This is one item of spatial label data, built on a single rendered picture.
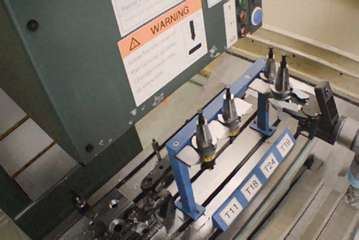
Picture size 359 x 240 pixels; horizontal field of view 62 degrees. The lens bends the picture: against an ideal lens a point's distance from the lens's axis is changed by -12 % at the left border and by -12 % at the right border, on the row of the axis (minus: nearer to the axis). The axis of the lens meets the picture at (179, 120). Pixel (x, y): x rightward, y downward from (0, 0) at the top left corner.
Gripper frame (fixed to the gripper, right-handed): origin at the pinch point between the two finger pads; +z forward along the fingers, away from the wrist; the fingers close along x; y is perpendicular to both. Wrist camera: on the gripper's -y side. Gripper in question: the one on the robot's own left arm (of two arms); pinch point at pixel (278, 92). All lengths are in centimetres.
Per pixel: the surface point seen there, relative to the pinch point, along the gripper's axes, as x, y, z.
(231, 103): -11.7, -0.9, 7.6
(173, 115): 24, 70, 74
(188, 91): 44, 70, 81
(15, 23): -55, -48, 0
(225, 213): -23.8, 32.4, 0.8
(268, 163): 0.3, 32.3, 0.7
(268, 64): 9.5, -0.3, 8.5
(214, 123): -15.2, 5.6, 10.8
